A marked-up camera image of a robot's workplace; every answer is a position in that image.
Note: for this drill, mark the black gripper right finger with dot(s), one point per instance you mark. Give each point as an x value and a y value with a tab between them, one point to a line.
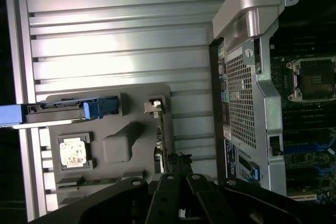
244	197

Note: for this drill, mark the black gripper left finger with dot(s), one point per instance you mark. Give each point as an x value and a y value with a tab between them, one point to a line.
118	195

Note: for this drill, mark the blue slot cover latch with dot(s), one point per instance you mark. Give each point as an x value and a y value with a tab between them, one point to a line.
255	172

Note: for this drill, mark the green RAM stick in rack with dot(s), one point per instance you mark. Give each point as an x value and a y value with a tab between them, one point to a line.
105	181

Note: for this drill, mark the grey plastic parts rack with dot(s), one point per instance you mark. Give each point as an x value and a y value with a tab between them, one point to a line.
115	145

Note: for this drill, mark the silver CPU chip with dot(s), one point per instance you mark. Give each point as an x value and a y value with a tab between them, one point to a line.
73	153

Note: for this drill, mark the green motherboard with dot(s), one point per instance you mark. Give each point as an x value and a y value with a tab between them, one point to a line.
302	134

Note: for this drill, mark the grey open PC case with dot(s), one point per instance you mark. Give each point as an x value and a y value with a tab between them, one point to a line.
267	108

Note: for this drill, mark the hard disk in blue carrier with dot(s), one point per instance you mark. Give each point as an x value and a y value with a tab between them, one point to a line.
52	115

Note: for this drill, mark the CPU socket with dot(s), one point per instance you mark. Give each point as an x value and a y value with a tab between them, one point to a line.
315	79

